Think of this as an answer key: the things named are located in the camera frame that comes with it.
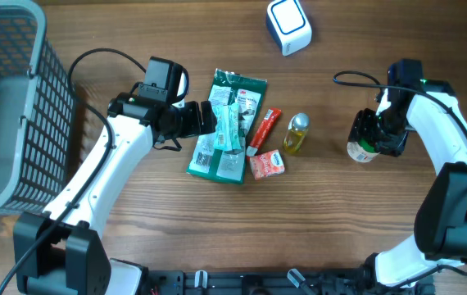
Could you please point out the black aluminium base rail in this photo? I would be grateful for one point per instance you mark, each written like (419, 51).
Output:
(338, 282)

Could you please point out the yellow Vim liquid bottle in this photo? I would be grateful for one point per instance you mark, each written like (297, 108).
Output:
(297, 130)

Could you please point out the green 3M gloves packet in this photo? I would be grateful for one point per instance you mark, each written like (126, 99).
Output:
(227, 88)

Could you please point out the light green wipes pack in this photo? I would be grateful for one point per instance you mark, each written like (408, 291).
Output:
(227, 127)

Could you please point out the grey plastic shopping basket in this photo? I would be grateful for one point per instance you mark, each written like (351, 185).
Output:
(37, 113)

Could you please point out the green lid jar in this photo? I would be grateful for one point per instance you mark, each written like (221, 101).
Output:
(360, 151)

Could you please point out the red toothpaste tube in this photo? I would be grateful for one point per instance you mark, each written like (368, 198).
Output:
(263, 131)

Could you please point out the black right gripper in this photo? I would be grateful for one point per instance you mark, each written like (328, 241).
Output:
(365, 130)

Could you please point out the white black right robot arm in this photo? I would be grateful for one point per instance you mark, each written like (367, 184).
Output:
(439, 240)

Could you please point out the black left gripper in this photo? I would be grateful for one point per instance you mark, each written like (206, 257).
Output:
(194, 128)

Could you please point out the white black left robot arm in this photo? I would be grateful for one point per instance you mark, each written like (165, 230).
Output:
(60, 251)

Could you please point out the red tissue pack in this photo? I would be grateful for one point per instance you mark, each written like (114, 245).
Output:
(267, 164)

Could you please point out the white barcode scanner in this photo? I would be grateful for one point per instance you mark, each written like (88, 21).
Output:
(288, 26)

